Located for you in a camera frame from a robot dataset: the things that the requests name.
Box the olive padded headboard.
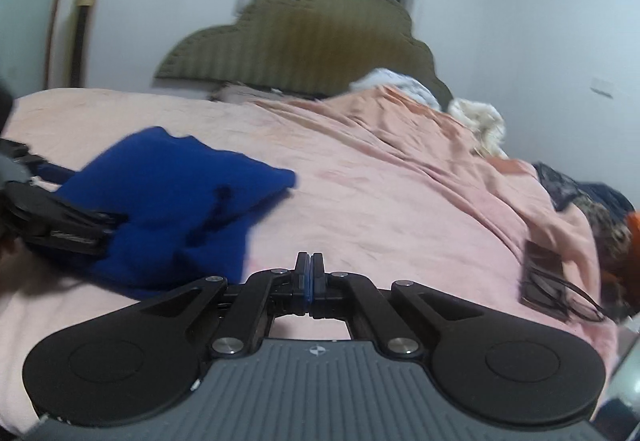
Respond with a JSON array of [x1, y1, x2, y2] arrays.
[[152, 0, 453, 106]]

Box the white pillow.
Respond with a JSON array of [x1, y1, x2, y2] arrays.
[[350, 67, 442, 112]]

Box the dark patterned garment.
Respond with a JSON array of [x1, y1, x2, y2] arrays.
[[531, 162, 637, 223]]

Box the black eyeglasses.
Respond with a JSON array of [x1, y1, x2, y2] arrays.
[[522, 265, 607, 323]]

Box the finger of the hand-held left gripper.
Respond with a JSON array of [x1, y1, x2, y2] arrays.
[[0, 138, 68, 184], [2, 182, 130, 258]]

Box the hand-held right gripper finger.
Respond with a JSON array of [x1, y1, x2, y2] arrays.
[[311, 252, 497, 358], [132, 251, 312, 359]]

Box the cream fluffy cloth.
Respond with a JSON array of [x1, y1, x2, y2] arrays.
[[447, 98, 508, 159]]

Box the blue knit garment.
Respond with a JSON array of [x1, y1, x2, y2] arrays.
[[50, 126, 299, 303]]

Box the pink bed sheet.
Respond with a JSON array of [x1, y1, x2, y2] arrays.
[[0, 85, 623, 432]]

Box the brown pole with gold band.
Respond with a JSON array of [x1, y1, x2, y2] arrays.
[[67, 0, 102, 88]]

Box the leopard print garment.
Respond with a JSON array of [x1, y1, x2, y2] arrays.
[[575, 200, 635, 269]]

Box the dark pillow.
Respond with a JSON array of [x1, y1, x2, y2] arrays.
[[209, 82, 323, 102]]

